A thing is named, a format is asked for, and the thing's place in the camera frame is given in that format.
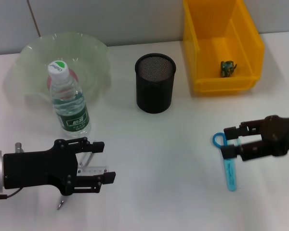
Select black mesh pen cup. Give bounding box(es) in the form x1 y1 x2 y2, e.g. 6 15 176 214
134 53 177 114

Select clear bottle green label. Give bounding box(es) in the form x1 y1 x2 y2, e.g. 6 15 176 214
47 60 92 138

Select silver pen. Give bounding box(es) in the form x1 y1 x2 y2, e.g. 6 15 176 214
55 140 98 211

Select blue scissors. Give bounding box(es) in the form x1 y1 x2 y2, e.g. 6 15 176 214
211 132 238 192

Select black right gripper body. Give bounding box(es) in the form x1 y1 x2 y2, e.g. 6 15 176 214
259 115 289 158

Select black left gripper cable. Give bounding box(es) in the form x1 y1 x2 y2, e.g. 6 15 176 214
0 188 22 201

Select yellow plastic bin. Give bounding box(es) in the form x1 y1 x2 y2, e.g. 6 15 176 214
182 0 265 95

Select green glass fruit bowl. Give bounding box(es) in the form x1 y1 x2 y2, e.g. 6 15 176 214
15 32 111 104

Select black braided wall cable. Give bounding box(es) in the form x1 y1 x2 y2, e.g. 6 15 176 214
26 0 41 37

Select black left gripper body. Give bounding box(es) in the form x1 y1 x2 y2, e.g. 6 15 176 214
3 139 79 197

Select clear plastic ruler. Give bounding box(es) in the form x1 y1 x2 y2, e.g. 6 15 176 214
77 165 110 178

